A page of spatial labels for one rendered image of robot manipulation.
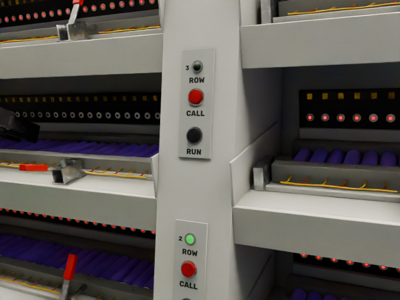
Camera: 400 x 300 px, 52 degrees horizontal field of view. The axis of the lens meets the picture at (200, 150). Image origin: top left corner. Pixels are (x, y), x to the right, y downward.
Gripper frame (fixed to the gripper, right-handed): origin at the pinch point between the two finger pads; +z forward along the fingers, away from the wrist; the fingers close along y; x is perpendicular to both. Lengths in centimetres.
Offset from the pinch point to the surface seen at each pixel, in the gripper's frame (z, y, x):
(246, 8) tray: -8.1, -41.0, -12.3
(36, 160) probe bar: 0.2, -6.5, 4.9
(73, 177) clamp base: -2.0, -16.4, 7.2
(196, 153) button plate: -5.6, -36.3, 3.6
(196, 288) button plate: -2.2, -37.1, 18.2
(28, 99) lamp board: 8.6, 8.0, -8.2
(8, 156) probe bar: 0.1, -0.3, 4.6
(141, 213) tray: -3.0, -28.8, 10.9
